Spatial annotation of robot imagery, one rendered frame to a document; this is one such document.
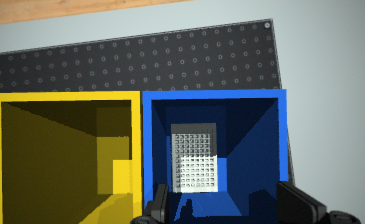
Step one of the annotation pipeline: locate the dark grey perforated base plate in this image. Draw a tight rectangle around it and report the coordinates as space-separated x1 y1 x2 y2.
0 19 282 100

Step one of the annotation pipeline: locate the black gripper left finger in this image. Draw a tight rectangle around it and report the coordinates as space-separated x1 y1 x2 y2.
130 184 169 224

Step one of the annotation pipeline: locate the yellow open-top bin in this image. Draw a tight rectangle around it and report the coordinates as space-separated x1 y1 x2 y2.
0 91 145 224

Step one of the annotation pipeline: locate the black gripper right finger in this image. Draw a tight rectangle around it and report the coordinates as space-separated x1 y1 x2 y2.
276 181 361 224

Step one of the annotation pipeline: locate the white well plate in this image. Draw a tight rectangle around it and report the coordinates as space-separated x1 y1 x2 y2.
171 123 218 193

